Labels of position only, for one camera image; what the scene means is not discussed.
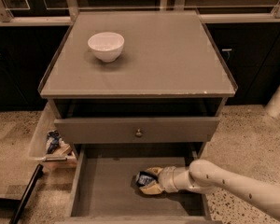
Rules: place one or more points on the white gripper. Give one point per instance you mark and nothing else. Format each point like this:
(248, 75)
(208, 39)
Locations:
(168, 179)

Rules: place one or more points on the blue pepsi can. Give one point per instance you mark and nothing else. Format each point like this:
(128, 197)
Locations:
(144, 178)

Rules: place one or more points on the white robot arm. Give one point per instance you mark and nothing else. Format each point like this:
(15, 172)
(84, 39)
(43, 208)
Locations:
(249, 142)

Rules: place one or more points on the round metal drawer knob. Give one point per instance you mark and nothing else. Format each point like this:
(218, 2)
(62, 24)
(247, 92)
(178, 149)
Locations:
(138, 133)

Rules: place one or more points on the open grey middle drawer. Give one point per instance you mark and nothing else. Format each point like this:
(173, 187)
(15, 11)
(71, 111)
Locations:
(104, 189)

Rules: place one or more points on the grey top drawer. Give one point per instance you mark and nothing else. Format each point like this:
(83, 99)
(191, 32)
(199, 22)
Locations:
(122, 130)

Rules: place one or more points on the grey drawer cabinet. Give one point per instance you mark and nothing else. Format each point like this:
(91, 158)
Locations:
(169, 68)

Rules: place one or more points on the clear plastic bin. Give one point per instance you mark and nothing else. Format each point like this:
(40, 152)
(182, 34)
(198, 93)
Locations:
(63, 157)

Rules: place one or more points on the blue snack bag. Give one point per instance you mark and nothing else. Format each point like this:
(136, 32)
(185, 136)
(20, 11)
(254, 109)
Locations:
(52, 141)

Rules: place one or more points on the black pole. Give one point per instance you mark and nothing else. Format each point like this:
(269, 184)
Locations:
(17, 206)

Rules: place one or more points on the white ceramic bowl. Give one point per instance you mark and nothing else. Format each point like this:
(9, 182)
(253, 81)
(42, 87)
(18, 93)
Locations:
(106, 46)

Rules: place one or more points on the metal shelf rail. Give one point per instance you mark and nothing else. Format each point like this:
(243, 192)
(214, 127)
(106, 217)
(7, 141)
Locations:
(63, 12)

